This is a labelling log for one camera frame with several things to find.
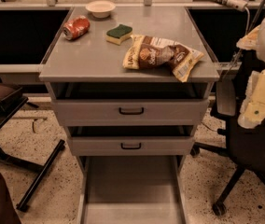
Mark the brown chip bag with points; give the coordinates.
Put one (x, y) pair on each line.
(148, 52)

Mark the bottom grey drawer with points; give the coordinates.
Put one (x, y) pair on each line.
(131, 190)

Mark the black stand with tray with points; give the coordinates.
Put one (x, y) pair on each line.
(12, 100)

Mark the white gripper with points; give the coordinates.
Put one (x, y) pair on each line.
(252, 112)

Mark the top grey drawer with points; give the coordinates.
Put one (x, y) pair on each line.
(129, 112)

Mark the grey drawer cabinet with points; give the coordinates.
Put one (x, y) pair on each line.
(90, 68)

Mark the green yellow sponge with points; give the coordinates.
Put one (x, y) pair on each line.
(119, 34)

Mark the black office chair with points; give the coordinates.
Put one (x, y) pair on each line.
(245, 147)

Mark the middle grey drawer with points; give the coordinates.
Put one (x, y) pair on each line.
(130, 146)

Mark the crushed red soda can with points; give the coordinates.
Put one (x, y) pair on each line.
(76, 27)

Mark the grey drawer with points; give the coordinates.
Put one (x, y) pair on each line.
(130, 146)
(131, 190)
(129, 112)

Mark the white bowl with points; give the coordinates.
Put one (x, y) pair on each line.
(100, 9)

